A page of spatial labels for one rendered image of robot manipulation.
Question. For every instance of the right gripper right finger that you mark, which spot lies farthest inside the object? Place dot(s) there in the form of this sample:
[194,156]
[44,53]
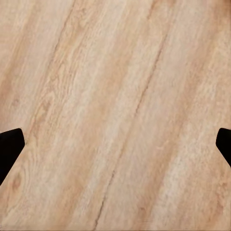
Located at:
[223,143]

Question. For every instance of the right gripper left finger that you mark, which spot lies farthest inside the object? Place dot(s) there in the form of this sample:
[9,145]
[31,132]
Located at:
[11,144]

